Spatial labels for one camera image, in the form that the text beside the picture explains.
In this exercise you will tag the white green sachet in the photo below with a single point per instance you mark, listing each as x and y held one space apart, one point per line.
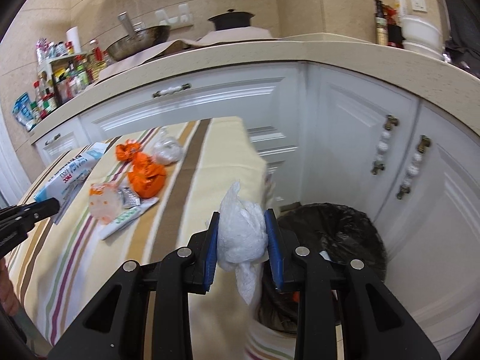
126 218

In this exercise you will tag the silver foil blister wrapper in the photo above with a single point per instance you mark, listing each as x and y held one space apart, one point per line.
128 197

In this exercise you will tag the blue snack bag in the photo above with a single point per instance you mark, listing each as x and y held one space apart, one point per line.
23 112

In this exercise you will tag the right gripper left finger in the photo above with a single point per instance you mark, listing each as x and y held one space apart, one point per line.
141 301

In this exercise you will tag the striped tablecloth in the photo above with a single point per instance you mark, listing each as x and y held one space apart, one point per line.
59 267

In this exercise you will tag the cooking oil bottle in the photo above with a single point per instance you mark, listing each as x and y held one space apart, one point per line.
98 59

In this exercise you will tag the dark sauce bottle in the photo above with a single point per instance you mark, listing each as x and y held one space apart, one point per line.
381 24

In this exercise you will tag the white paper towel roll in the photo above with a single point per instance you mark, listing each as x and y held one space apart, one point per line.
73 36

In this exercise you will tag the cabinet door handle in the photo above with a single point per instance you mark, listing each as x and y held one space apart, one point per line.
383 145
413 168

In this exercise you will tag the clear plastic bag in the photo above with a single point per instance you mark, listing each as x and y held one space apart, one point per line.
167 149

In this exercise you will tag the drawer handle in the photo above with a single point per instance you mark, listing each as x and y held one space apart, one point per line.
53 139
171 90

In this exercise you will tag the black pot with lid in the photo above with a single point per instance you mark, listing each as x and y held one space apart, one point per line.
232 19

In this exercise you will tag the red packet by bottle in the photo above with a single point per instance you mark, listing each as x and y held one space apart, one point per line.
395 37

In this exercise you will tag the beige stove cover cloth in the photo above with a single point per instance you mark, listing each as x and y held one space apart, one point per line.
213 38

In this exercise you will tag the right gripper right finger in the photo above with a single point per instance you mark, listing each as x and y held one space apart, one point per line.
344 310

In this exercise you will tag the black-lined trash bin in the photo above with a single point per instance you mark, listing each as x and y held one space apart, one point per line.
342 232

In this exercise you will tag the translucent orange dotted wrapper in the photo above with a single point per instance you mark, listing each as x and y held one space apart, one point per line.
105 202

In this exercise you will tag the condiment rack with bottles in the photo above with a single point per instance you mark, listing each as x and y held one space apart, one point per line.
61 75

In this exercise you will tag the drawer handle centre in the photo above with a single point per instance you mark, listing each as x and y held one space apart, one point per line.
171 90

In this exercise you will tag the white wall socket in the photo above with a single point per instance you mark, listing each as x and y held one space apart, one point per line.
418 5

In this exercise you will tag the large orange bag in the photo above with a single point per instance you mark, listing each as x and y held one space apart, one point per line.
146 178

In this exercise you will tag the white double wall outlet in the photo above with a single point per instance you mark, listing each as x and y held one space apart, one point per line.
182 19

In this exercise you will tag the person's left hand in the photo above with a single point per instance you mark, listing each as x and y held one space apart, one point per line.
9 301

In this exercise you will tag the cabinet door handle left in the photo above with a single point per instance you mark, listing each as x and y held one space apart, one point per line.
383 145

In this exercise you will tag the metal wok pan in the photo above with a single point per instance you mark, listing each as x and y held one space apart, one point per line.
136 41

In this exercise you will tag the drawer handle left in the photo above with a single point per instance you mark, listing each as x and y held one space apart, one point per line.
53 139

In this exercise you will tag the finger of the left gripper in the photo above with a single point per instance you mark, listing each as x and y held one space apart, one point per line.
24 217

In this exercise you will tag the small orange bag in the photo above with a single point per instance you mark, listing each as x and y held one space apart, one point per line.
127 152

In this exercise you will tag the cabinet door handle right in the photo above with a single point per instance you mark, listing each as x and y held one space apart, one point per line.
413 168

